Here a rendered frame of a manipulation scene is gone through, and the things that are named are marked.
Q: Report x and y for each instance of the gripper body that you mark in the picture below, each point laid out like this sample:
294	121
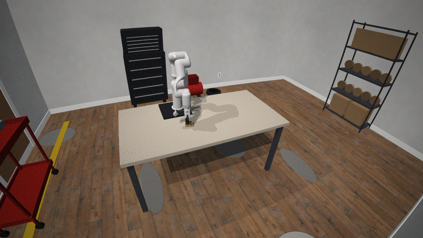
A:
187	112

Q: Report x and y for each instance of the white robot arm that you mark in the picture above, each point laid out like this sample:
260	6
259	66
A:
181	94

